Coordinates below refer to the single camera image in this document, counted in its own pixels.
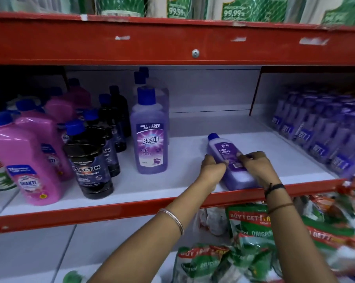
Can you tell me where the person's left hand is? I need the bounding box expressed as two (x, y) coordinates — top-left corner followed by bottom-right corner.
(200, 154), (228, 192)

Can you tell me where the person's right hand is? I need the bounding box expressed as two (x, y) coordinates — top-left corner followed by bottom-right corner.
(237, 151), (283, 191)

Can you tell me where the small purple floor cleaner bottle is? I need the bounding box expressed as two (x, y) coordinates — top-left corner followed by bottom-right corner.
(207, 133), (262, 191)

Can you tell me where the person's left forearm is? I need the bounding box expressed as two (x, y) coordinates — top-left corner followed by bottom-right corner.
(87, 180), (216, 283)

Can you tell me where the person's right forearm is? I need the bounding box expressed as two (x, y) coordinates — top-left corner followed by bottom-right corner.
(264, 183), (338, 283)

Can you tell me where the silver bangle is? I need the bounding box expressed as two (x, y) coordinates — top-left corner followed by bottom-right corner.
(157, 208), (185, 236)

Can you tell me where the row of purple cleaner bottles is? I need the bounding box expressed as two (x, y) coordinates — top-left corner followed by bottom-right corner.
(270, 90), (355, 180)

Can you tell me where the pile of green red pouches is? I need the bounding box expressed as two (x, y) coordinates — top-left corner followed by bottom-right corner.
(172, 190), (355, 283)

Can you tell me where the black floor cleaner bottle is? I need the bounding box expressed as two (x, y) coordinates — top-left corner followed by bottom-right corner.
(84, 109), (121, 178)
(109, 85), (132, 138)
(63, 120), (114, 200)
(98, 94), (128, 153)

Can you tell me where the red shelf beam with screw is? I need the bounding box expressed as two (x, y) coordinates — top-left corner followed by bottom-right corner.
(0, 10), (355, 67)

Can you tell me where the row of green white packets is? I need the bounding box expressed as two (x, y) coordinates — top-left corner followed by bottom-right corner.
(0, 0), (355, 27)

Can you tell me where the pink floor cleaner bottle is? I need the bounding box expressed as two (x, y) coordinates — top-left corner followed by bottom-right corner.
(0, 112), (63, 207)
(15, 99), (75, 181)
(66, 78), (92, 111)
(45, 87), (79, 127)

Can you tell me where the black thread bracelet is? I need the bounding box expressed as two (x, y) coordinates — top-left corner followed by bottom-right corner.
(264, 183), (286, 199)

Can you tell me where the brown thread bracelet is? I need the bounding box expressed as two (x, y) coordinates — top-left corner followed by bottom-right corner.
(267, 202), (296, 215)

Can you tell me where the red shelf edge rail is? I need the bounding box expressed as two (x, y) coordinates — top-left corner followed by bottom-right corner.
(0, 176), (355, 241)

